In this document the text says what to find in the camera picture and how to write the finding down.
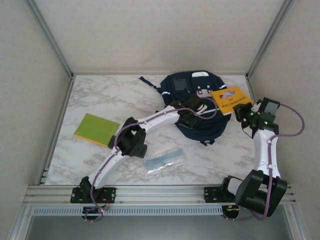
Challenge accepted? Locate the left aluminium side rail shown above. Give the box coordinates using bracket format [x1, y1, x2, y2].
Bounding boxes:
[38, 74, 76, 186]

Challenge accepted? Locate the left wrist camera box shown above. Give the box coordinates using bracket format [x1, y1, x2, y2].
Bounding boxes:
[186, 94, 208, 113]

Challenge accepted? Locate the right aluminium side rail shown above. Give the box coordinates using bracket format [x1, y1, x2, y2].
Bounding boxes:
[246, 76, 280, 185]

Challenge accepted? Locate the orange illustrated book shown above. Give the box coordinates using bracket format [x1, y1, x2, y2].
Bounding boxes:
[210, 85, 254, 116]

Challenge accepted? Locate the slotted grey cable duct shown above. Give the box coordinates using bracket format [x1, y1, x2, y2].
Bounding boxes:
[32, 206, 224, 216]

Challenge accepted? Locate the right aluminium frame post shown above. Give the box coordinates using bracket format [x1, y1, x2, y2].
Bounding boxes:
[246, 0, 296, 78]

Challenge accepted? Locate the navy blue backpack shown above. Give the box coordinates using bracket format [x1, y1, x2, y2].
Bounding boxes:
[138, 71, 230, 146]

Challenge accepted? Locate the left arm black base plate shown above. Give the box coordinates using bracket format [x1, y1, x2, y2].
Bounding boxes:
[69, 186, 118, 204]

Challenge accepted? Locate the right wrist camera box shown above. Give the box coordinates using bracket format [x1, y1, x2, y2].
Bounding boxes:
[253, 97, 281, 116]

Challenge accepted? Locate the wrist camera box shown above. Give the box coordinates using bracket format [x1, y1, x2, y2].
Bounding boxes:
[186, 94, 208, 113]
[253, 97, 281, 116]

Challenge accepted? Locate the left aluminium frame post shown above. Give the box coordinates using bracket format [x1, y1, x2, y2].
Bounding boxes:
[24, 0, 75, 78]

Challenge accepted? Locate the aluminium side rail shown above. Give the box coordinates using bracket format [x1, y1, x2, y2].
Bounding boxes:
[38, 74, 76, 186]
[246, 76, 280, 185]

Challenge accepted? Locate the aluminium frame post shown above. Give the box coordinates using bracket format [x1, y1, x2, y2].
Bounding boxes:
[24, 0, 75, 78]
[246, 0, 296, 78]

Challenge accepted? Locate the aluminium back frame bar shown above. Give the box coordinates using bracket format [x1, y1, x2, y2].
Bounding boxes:
[71, 71, 250, 76]

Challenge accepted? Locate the green notebook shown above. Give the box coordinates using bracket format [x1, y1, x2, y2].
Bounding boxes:
[73, 112, 121, 146]

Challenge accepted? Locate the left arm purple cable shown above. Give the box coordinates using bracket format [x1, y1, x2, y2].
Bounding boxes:
[83, 97, 218, 223]

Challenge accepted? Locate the aluminium mounting rail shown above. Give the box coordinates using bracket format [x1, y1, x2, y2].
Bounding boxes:
[23, 184, 297, 207]

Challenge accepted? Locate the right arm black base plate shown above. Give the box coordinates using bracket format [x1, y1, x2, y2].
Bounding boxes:
[203, 186, 250, 203]

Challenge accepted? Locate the clear bag of pens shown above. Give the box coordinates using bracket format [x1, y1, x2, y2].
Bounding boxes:
[144, 147, 188, 175]

